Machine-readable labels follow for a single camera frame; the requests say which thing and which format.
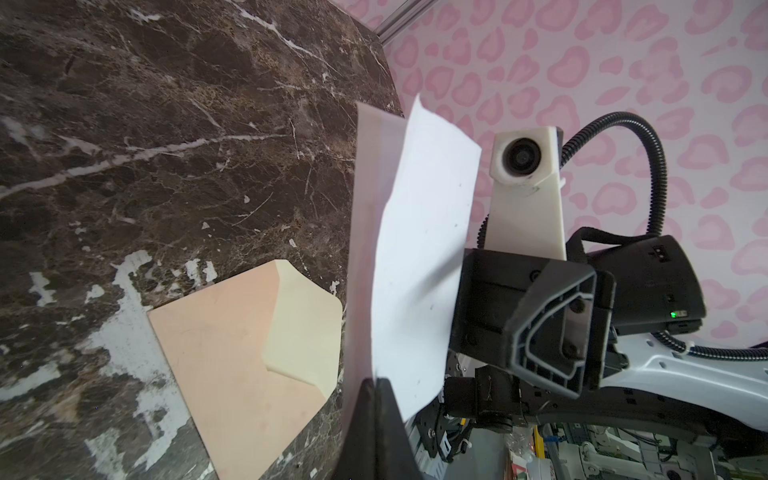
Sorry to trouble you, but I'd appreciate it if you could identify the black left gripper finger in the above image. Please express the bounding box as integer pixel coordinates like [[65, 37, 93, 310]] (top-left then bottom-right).
[[331, 378, 423, 480]]

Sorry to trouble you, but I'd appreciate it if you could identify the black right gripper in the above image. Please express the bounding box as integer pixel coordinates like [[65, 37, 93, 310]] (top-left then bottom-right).
[[449, 249, 616, 399]]

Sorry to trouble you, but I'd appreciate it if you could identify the peach pink envelope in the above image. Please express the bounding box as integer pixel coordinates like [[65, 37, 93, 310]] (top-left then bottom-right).
[[149, 260, 342, 479]]

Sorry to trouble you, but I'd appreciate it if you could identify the white letter paper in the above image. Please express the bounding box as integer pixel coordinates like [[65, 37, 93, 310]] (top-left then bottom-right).
[[342, 102, 481, 419]]

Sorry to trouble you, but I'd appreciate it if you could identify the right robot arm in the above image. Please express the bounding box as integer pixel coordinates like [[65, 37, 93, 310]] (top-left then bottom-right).
[[413, 112, 767, 479]]

